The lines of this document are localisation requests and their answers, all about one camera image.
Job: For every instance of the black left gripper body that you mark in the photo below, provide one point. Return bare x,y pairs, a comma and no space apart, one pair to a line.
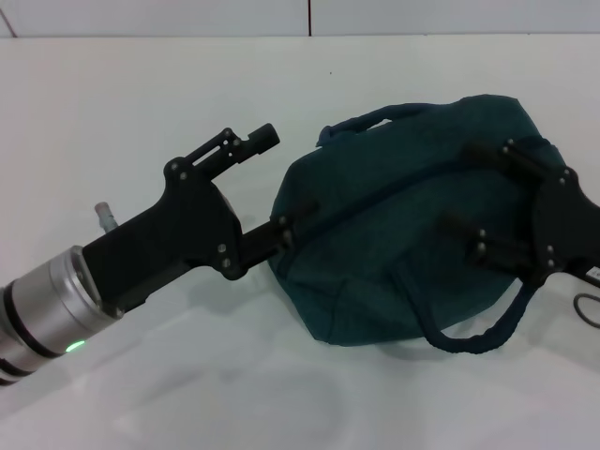
187,234

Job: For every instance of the dark teal fabric lunch bag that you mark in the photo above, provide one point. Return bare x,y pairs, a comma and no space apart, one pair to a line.
375,258

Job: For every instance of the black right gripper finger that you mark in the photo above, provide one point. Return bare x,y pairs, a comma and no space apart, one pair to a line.
501,250
520,161

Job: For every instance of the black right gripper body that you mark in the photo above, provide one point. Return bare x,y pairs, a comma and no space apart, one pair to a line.
567,225

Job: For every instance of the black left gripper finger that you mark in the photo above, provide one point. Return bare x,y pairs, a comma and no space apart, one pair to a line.
234,147
269,239

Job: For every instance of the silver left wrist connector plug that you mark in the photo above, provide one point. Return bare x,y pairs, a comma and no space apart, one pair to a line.
105,215

